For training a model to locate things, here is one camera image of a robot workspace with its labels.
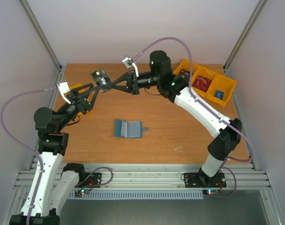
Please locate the black items in bin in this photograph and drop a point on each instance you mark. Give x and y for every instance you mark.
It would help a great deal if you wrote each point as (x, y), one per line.
(184, 73)

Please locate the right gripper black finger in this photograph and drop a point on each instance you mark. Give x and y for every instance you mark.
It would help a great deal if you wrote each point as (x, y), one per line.
(123, 79)
(122, 88)

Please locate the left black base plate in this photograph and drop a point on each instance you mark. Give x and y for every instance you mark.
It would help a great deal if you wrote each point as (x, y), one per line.
(93, 180)

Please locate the red cards in bin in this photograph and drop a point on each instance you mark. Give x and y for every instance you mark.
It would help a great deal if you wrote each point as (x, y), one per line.
(202, 83)

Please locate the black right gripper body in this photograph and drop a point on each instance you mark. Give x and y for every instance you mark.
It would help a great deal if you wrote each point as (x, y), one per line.
(133, 83)

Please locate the black VIP credit card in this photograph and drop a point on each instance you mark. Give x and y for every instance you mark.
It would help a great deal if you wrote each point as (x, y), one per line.
(102, 80)

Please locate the left circuit board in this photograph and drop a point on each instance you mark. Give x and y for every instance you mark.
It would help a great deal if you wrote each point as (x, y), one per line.
(81, 193)

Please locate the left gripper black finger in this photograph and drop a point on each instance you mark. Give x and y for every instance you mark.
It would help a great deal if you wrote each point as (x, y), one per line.
(80, 88)
(92, 94)

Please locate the small yellow bin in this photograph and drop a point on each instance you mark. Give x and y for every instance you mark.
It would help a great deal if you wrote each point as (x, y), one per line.
(79, 96)

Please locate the grey slotted cable duct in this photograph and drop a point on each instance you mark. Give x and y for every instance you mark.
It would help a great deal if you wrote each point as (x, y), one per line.
(138, 195)

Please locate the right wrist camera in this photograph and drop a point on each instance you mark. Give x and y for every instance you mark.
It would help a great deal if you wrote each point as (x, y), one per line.
(129, 63)

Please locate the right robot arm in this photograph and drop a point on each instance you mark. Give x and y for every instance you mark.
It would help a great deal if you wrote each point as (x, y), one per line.
(226, 132)

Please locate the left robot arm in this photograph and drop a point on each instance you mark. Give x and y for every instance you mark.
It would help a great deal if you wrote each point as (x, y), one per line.
(45, 199)

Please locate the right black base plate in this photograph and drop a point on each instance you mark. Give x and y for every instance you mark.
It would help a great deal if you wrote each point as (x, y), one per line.
(192, 180)

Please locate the teal leather card holder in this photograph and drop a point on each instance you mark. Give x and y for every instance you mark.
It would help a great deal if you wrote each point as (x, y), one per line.
(128, 129)

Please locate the circuit board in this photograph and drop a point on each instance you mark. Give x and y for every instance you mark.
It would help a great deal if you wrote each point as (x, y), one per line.
(81, 193)
(211, 191)

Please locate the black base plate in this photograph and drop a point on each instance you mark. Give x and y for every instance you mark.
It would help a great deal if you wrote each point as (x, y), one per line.
(192, 180)
(93, 180)

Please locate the aluminium frame rail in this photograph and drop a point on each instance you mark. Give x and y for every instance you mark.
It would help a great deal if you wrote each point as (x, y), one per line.
(170, 176)

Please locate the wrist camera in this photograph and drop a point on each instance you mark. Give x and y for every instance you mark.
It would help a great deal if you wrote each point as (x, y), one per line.
(63, 89)
(129, 63)

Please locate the yellow three-compartment bin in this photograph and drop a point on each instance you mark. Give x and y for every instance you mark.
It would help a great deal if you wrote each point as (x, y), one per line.
(212, 85)

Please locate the blue card in bin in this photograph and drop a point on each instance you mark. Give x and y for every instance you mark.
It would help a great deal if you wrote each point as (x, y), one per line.
(219, 94)

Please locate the right circuit board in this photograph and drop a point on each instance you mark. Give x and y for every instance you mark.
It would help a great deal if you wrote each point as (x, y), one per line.
(211, 191)

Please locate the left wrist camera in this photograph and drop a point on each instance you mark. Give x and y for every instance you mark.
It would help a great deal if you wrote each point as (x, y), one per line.
(63, 89)

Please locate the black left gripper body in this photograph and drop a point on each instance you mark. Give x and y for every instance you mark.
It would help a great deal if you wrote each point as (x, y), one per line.
(80, 105)

